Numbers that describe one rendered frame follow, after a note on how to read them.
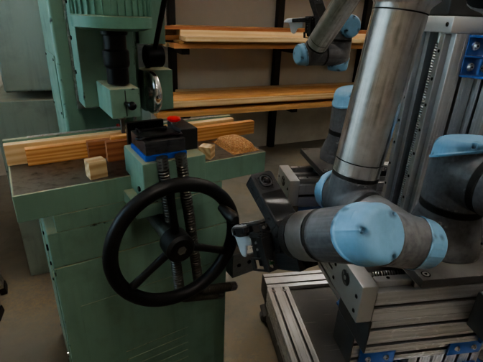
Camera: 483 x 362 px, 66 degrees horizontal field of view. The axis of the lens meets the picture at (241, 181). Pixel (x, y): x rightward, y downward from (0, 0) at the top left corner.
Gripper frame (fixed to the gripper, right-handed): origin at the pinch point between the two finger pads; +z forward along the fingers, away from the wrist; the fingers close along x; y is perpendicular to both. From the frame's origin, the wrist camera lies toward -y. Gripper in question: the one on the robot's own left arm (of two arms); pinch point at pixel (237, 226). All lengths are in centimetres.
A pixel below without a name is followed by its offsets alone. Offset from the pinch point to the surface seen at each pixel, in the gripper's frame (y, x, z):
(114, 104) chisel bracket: -33.3, -12.8, 21.3
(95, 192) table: -13.7, -21.5, 19.5
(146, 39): -55, 3, 34
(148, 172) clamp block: -14.8, -12.6, 7.9
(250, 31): -125, 135, 163
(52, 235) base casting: -6.9, -31.2, 23.5
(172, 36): -129, 77, 178
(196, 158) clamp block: -15.7, -1.9, 7.3
